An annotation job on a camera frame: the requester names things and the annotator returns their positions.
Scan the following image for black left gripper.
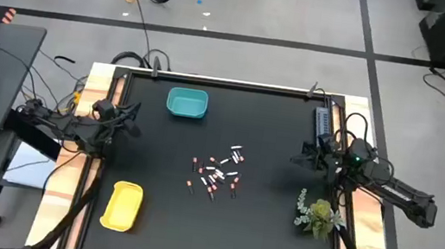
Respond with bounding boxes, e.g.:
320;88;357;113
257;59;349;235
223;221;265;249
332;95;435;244
106;98;147;140

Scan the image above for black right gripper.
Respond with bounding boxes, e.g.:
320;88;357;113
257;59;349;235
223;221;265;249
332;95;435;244
289;138;340;176

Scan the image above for teal plastic bin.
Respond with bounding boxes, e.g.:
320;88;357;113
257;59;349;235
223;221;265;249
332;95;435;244
163;85;212;121

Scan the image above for yellow plastic bin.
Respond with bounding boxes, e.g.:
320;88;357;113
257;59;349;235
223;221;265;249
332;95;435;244
97;177;146;235

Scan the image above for grey multi-port hub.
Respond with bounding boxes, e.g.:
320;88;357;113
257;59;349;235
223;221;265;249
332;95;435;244
311;105;337;141

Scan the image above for artificial green plant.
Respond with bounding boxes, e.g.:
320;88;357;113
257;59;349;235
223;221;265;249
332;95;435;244
291;187;351;246

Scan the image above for black desk crossbar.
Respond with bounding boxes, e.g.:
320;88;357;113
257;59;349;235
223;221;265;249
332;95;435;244
0;107;67;163

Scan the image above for white floor panel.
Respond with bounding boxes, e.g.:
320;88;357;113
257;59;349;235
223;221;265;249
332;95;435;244
0;138;61;193

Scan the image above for black table mat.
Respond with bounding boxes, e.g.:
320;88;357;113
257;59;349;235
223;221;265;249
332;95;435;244
80;68;361;249

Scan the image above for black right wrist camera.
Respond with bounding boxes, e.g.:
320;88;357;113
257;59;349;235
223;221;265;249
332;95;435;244
315;131;335;150

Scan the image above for black cable bundle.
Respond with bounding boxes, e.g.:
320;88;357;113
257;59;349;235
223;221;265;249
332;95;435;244
16;47;93;124

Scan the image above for black cable loop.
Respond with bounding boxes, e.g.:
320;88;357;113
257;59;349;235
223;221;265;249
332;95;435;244
109;42;176;73

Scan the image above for short black cable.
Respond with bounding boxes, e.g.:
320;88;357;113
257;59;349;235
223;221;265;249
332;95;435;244
53;54;78;67

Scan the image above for long black floor cable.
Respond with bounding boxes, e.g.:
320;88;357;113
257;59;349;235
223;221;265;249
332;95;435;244
106;0;161;66

